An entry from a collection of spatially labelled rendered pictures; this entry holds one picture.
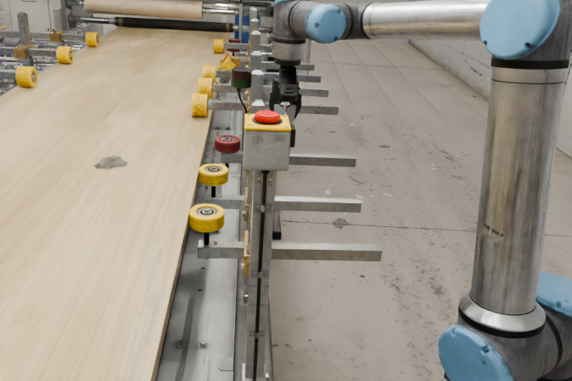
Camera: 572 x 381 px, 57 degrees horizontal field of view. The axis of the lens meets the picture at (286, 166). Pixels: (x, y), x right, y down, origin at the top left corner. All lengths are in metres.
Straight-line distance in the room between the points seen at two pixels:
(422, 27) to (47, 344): 0.94
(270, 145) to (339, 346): 1.56
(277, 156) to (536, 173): 0.42
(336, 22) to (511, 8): 0.52
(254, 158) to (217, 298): 0.68
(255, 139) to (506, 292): 0.52
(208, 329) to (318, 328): 1.07
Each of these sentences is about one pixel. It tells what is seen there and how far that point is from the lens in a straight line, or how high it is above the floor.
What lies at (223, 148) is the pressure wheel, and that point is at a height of 0.89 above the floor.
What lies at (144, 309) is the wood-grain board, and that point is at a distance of 0.93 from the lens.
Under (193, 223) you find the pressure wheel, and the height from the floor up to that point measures 0.89.
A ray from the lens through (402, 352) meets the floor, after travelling 2.30.
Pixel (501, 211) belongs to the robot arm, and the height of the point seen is 1.08.
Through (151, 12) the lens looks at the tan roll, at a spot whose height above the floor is 1.02.
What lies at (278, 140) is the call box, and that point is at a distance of 0.79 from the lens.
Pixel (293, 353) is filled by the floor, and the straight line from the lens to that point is 2.20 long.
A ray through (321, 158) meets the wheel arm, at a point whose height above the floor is 0.86.
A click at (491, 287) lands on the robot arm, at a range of 1.01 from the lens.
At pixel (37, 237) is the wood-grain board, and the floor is 0.90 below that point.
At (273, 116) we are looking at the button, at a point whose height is 1.23.
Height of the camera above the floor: 1.46
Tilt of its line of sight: 22 degrees down
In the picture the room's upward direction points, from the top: 4 degrees clockwise
